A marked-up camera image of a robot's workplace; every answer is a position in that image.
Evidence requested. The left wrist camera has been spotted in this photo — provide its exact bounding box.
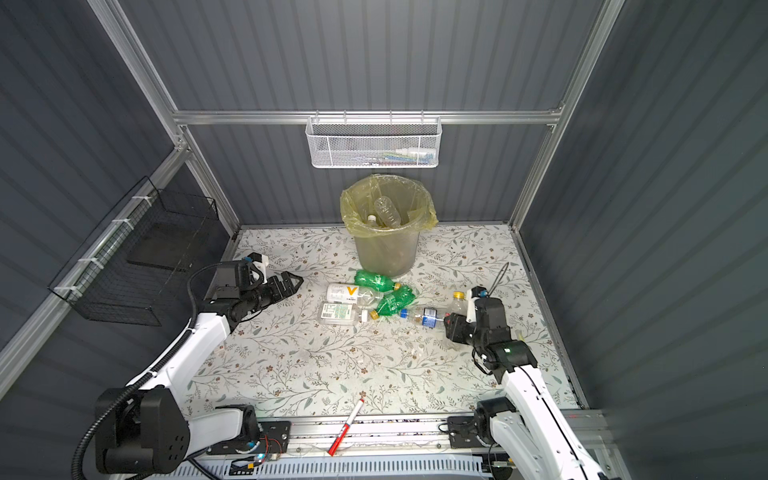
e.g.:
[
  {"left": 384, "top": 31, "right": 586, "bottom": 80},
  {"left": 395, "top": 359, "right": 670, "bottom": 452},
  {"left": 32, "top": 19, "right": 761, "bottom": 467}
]
[{"left": 205, "top": 252, "right": 269, "bottom": 302}]

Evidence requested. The clear bottle green white label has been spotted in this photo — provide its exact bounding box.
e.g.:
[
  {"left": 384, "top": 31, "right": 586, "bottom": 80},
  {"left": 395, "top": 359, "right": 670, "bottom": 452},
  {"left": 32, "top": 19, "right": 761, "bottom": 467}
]
[{"left": 319, "top": 303, "right": 368, "bottom": 326}]

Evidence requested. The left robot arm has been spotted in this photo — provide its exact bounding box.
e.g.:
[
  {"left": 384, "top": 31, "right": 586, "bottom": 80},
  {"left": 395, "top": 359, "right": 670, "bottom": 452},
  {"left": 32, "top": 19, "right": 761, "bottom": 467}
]
[{"left": 71, "top": 262, "right": 304, "bottom": 479}]

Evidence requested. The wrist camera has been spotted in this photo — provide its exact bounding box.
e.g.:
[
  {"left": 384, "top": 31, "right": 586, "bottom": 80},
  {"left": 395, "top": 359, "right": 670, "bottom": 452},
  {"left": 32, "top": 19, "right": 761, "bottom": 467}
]
[
  {"left": 471, "top": 286, "right": 488, "bottom": 298},
  {"left": 205, "top": 252, "right": 269, "bottom": 302}
]

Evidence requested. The mesh bin with yellow bag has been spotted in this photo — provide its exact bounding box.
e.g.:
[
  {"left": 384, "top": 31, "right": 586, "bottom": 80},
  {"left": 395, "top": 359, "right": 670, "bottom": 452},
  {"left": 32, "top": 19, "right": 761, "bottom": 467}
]
[{"left": 340, "top": 174, "right": 438, "bottom": 277}]

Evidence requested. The clear bottle blue label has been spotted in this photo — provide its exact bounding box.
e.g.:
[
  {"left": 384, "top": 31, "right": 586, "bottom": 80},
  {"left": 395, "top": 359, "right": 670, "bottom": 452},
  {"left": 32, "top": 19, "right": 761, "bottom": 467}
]
[{"left": 398, "top": 305, "right": 448, "bottom": 329}]

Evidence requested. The clear crushed bottle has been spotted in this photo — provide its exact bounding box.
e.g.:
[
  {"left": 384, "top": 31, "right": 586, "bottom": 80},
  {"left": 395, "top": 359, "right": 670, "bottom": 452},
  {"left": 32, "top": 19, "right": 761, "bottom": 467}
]
[{"left": 374, "top": 196, "right": 402, "bottom": 228}]

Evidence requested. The green bottle yellow cap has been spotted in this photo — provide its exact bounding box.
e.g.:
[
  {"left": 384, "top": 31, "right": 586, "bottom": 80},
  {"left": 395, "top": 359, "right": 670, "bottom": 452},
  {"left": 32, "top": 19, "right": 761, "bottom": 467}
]
[{"left": 370, "top": 285, "right": 417, "bottom": 319}]

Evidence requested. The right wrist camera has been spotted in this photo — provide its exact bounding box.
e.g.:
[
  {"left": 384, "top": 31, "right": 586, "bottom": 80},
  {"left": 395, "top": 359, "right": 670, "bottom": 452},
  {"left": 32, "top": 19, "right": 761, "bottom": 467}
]
[{"left": 471, "top": 286, "right": 488, "bottom": 298}]

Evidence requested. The white bottle in basket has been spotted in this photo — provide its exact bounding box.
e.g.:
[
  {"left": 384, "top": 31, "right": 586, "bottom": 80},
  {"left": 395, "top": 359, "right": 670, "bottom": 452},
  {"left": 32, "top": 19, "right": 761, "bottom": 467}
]
[{"left": 395, "top": 147, "right": 437, "bottom": 161}]

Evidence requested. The white bottle yellow V label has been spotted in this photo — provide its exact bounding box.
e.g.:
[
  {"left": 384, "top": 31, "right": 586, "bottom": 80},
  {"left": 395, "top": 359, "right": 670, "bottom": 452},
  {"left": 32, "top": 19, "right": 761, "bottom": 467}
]
[{"left": 326, "top": 283, "right": 384, "bottom": 309}]

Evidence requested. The red white marker pen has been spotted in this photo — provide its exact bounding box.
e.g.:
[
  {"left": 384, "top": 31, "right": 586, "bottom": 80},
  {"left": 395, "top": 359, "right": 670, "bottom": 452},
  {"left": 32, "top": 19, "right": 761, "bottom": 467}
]
[{"left": 327, "top": 397, "right": 365, "bottom": 456}]

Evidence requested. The black corrugated cable hose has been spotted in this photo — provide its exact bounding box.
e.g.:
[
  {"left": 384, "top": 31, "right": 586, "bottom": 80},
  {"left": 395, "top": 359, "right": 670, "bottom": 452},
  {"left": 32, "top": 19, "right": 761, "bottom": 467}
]
[{"left": 70, "top": 263, "right": 223, "bottom": 480}]

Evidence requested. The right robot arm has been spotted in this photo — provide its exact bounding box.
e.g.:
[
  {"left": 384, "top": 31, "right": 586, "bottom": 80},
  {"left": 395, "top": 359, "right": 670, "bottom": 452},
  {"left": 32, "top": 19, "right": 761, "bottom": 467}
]
[{"left": 445, "top": 293, "right": 607, "bottom": 479}]

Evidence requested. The black wire wall basket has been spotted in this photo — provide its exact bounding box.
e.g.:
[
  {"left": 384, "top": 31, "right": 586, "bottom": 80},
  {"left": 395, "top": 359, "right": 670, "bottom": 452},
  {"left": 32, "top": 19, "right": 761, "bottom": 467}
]
[{"left": 48, "top": 179, "right": 220, "bottom": 327}]

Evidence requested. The green bottle near bin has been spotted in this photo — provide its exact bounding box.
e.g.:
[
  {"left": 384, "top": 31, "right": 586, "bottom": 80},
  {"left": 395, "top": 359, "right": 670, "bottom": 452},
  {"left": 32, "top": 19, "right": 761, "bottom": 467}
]
[{"left": 354, "top": 270, "right": 402, "bottom": 293}]

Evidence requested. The white wire wall basket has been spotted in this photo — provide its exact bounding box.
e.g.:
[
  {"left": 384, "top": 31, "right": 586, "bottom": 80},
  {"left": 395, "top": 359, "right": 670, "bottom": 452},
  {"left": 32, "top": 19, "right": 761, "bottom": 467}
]
[{"left": 305, "top": 117, "right": 443, "bottom": 169}]

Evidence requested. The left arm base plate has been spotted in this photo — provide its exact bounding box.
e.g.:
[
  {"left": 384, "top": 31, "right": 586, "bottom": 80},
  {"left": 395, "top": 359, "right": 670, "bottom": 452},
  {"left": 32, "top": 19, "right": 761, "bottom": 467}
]
[{"left": 206, "top": 421, "right": 292, "bottom": 455}]

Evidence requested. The clear bottle red label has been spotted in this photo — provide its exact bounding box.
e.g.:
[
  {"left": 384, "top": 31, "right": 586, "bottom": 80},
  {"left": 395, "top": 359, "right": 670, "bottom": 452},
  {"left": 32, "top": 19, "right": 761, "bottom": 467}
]
[{"left": 448, "top": 291, "right": 468, "bottom": 316}]

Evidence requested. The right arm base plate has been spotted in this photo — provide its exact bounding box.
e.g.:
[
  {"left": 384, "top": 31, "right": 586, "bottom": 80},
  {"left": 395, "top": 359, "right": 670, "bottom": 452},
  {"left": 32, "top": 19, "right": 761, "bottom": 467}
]
[{"left": 445, "top": 415, "right": 488, "bottom": 449}]

